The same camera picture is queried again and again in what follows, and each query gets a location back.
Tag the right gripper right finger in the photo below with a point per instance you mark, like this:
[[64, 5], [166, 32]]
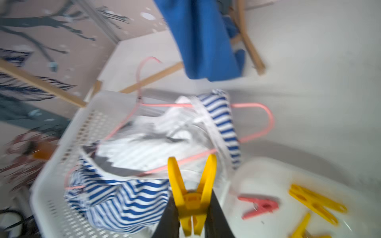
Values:
[[216, 225]]

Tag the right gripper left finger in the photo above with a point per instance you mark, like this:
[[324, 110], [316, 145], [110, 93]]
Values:
[[169, 224]]

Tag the yellow clothespin striped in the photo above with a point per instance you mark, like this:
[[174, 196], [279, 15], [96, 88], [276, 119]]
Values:
[[192, 206], [301, 229]]

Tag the red clothespin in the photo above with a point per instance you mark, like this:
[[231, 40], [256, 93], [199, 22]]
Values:
[[261, 206]]

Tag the blue white striped tank top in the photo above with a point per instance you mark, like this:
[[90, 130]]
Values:
[[131, 206]]

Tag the pink wire hanger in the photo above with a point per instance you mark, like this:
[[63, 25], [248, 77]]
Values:
[[190, 130]]

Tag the white plastic tray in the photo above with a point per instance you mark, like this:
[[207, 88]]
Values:
[[272, 199]]

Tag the white perforated plastic basket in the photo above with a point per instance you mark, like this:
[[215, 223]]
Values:
[[54, 216]]

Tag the wooden clothes rack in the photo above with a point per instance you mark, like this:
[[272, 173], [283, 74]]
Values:
[[116, 77]]

